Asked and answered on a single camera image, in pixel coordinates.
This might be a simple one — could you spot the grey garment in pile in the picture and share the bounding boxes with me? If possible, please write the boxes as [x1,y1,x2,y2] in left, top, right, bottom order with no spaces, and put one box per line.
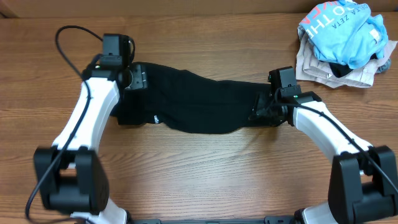
[376,58,391,73]

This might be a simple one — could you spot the black garment in pile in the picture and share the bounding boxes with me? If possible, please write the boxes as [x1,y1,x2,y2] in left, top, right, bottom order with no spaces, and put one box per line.
[329,54,381,78]

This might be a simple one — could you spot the light blue printed t-shirt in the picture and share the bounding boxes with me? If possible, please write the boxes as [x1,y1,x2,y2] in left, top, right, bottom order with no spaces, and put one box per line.
[299,1,389,70]

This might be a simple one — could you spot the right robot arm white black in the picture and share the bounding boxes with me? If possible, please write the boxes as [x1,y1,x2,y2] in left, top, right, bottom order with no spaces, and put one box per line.
[249,67,397,224]

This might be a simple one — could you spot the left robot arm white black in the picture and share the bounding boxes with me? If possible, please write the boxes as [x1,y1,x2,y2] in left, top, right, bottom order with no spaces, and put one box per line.
[26,34,146,223]

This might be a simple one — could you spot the beige shorts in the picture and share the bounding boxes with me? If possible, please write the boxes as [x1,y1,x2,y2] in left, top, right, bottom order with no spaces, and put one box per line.
[295,27,397,88]

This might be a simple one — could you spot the black t-shirt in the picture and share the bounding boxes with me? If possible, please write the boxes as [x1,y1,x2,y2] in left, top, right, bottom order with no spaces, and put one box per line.
[111,62,279,134]

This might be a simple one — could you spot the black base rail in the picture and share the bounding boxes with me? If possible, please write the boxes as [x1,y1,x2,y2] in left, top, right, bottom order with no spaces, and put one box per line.
[127,215,301,224]

